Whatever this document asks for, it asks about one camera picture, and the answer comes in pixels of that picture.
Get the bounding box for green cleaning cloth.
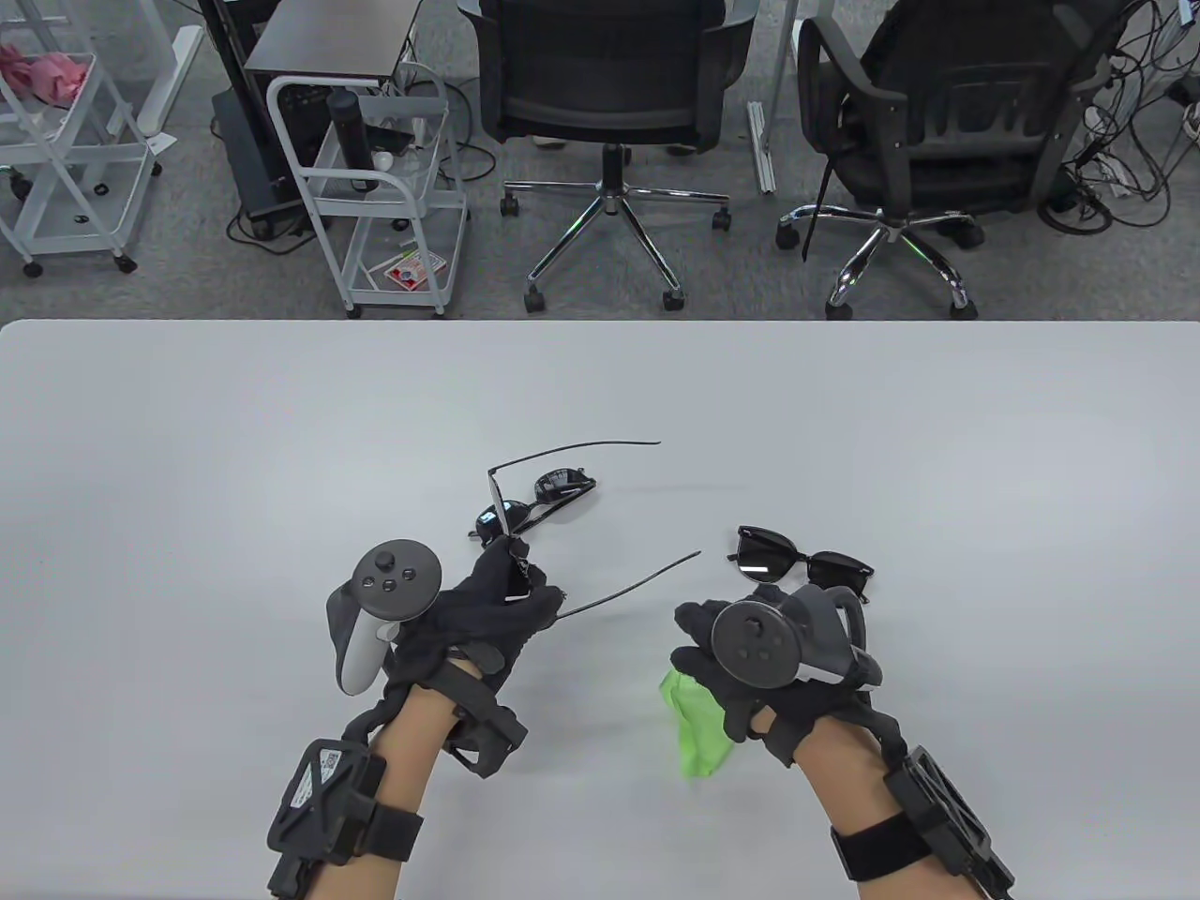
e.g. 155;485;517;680
659;667;734;779

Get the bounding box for thick black square sunglasses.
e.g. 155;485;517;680
727;525;875;606

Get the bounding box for dark side table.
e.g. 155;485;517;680
242;0;425;95

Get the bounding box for person's left hand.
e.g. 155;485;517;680
384;539;568;699

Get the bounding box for black right wrist tracker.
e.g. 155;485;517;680
830;722;1018;900

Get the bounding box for pink cloth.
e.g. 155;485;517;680
0;42;90;104

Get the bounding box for grey left hand controller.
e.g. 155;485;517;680
326;539;443;697

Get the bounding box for red and white packet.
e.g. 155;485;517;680
382;251;449;292

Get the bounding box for black office chair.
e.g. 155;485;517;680
774;0;1140;322
457;0;757;313

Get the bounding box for black desk leg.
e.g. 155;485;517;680
197;0;282;203

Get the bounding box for small mirrored oval sunglasses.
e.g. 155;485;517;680
469;466;599;548

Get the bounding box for white rolling cart with handle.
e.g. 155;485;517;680
266;66;470;320

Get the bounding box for white table foot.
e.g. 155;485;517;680
136;25;205;137

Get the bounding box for grey hand controller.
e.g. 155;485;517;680
710;583;884;695
326;539;443;697

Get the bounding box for black left wrist tracker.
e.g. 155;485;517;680
267;703;425;900

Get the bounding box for person's right hand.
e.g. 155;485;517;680
668;600;887;770

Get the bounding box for thin-frame dark sunglasses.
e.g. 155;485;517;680
486;439;704;622

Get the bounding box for grey right hand controller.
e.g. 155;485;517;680
710;583;884;695

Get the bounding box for black computer tower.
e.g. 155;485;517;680
211;84;315;240

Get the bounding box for black wrist tracker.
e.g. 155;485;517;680
267;703;425;900
830;722;1018;900

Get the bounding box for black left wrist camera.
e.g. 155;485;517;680
436;661;528;779

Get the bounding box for tangle of black cables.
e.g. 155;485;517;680
1036;0;1200;235

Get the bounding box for grey flat device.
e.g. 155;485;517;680
359;94;449;128

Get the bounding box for white table leg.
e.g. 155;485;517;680
745;0;803;195

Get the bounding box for black bottle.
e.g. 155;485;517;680
326;89;381;196

